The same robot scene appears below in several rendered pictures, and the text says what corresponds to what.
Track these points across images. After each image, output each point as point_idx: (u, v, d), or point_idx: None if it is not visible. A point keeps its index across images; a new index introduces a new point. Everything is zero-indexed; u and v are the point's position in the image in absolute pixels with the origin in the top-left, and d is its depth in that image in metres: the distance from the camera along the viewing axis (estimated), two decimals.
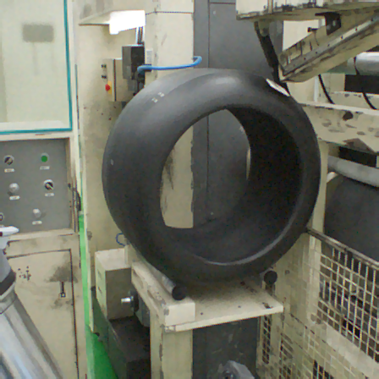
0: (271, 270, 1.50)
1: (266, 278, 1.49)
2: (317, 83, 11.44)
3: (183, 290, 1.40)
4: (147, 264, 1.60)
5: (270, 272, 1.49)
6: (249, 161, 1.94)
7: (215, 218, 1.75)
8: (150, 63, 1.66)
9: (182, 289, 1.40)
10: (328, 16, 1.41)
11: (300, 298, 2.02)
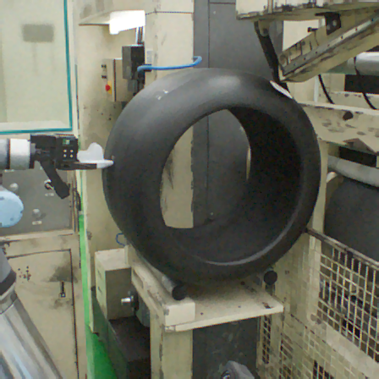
0: (267, 271, 1.50)
1: (266, 281, 1.49)
2: (317, 83, 11.44)
3: (183, 290, 1.40)
4: (147, 264, 1.60)
5: (267, 274, 1.49)
6: (249, 161, 1.94)
7: (215, 218, 1.75)
8: (150, 63, 1.66)
9: (182, 289, 1.40)
10: (328, 16, 1.41)
11: (300, 298, 2.02)
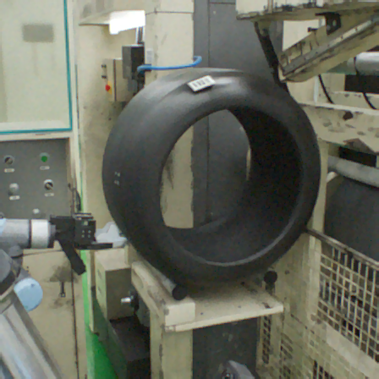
0: (264, 281, 1.50)
1: (273, 282, 1.50)
2: (317, 83, 11.44)
3: (177, 291, 1.40)
4: None
5: (267, 282, 1.50)
6: (249, 161, 1.94)
7: (215, 218, 1.75)
8: (150, 63, 1.66)
9: (176, 291, 1.40)
10: (328, 16, 1.41)
11: (300, 298, 2.02)
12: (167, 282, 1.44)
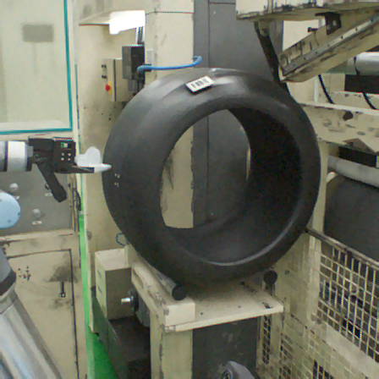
0: (263, 280, 1.50)
1: (272, 283, 1.50)
2: (317, 83, 11.44)
3: (178, 290, 1.40)
4: None
5: (266, 282, 1.50)
6: (249, 161, 1.94)
7: (215, 218, 1.75)
8: (150, 63, 1.66)
9: (177, 291, 1.40)
10: (328, 16, 1.41)
11: (300, 298, 2.02)
12: (167, 281, 1.44)
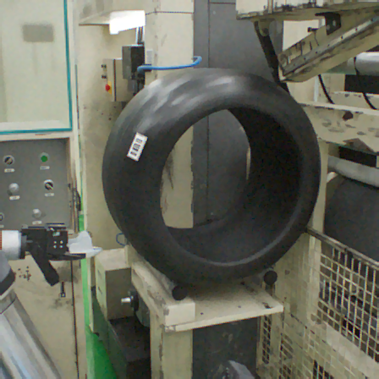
0: (273, 282, 1.51)
1: (276, 274, 1.50)
2: (317, 83, 11.44)
3: (176, 295, 1.40)
4: None
5: (275, 281, 1.51)
6: (249, 161, 1.94)
7: (215, 218, 1.75)
8: (150, 63, 1.66)
9: (176, 296, 1.40)
10: (328, 16, 1.41)
11: (300, 298, 2.02)
12: (167, 290, 1.45)
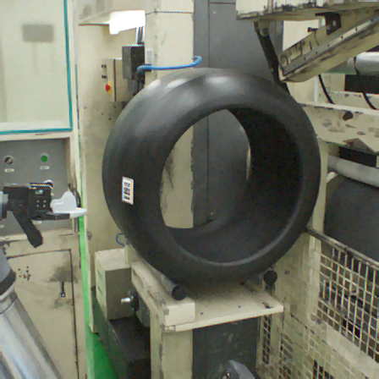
0: (276, 275, 1.51)
1: (271, 272, 1.49)
2: (317, 83, 11.44)
3: (177, 296, 1.40)
4: None
5: (276, 275, 1.50)
6: (249, 161, 1.94)
7: (215, 218, 1.75)
8: (150, 63, 1.66)
9: (178, 297, 1.40)
10: (328, 16, 1.41)
11: (300, 298, 2.02)
12: None
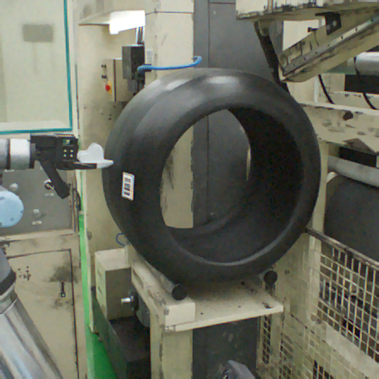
0: (275, 271, 1.51)
1: (268, 274, 1.49)
2: (317, 83, 11.44)
3: (177, 296, 1.40)
4: None
5: (274, 272, 1.50)
6: (249, 161, 1.94)
7: (215, 218, 1.75)
8: (150, 63, 1.66)
9: (178, 297, 1.40)
10: (328, 16, 1.41)
11: (300, 298, 2.02)
12: None
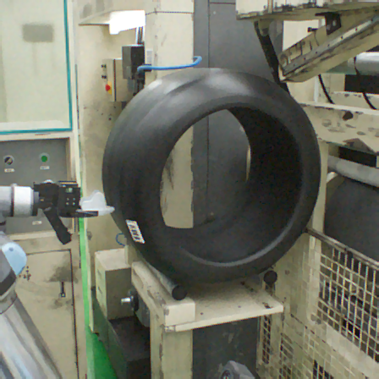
0: (272, 270, 1.50)
1: (266, 277, 1.49)
2: (317, 83, 11.44)
3: (178, 297, 1.40)
4: None
5: (271, 272, 1.49)
6: (249, 161, 1.94)
7: (215, 218, 1.75)
8: (150, 63, 1.66)
9: (179, 297, 1.40)
10: (328, 16, 1.41)
11: (300, 298, 2.02)
12: None
